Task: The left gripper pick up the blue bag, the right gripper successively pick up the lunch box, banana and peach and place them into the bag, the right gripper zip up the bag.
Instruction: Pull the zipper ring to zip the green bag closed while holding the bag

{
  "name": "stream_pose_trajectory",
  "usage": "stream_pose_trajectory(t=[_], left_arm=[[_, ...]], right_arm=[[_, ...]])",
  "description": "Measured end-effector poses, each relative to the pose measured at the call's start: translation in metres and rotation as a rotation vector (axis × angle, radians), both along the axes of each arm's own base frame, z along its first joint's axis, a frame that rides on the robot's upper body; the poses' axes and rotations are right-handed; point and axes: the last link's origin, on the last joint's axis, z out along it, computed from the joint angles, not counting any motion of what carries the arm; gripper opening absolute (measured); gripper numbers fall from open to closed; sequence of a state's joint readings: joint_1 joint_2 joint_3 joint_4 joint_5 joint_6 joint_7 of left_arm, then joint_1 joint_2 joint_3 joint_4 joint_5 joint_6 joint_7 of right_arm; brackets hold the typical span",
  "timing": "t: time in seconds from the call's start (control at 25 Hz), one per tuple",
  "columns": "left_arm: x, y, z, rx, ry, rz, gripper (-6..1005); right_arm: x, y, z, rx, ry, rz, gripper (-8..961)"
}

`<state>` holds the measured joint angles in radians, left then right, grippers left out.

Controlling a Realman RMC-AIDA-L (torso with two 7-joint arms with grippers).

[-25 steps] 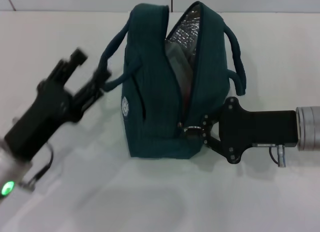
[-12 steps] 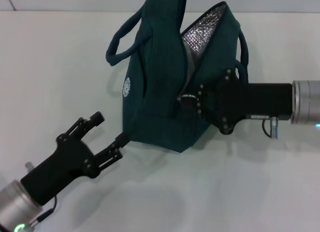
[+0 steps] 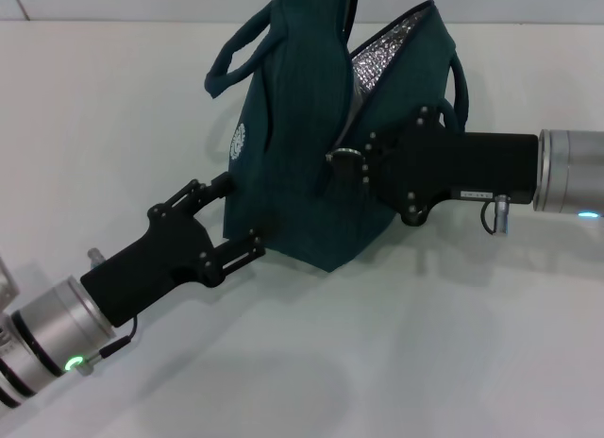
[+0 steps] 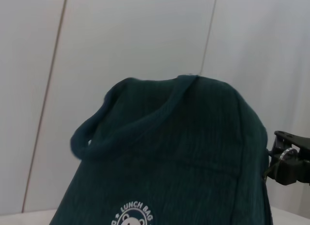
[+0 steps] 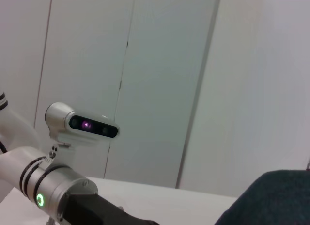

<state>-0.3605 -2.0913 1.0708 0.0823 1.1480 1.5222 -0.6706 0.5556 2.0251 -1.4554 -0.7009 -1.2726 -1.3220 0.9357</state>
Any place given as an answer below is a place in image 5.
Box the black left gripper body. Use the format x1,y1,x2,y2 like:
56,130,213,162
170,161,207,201
61,193,158,225

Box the dark teal insulated lunch bag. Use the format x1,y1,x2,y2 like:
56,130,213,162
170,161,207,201
214,169,310,225

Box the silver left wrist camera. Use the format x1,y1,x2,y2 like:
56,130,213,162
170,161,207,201
44,101,121,148

